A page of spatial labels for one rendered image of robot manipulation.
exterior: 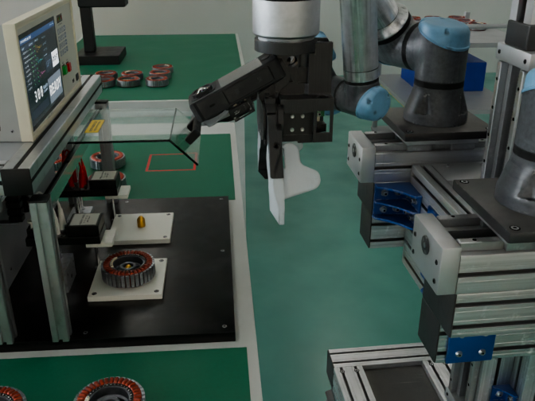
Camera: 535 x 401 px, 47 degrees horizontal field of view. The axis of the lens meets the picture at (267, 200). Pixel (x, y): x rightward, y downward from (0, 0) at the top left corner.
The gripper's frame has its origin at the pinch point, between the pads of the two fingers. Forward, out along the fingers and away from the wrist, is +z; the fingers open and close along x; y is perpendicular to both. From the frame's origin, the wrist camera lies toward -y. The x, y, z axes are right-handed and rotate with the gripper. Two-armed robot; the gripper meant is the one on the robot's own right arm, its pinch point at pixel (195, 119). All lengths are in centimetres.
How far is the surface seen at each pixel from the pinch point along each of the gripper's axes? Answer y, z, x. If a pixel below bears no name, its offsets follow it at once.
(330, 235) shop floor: -140, 1, 121
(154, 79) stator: -157, 36, 10
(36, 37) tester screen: 21.9, 12.4, -33.4
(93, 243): 28.7, 26.0, 4.5
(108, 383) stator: 59, 25, 16
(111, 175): 1.3, 24.4, 1.0
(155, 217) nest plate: -3.7, 23.5, 17.5
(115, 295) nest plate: 32.6, 27.6, 15.1
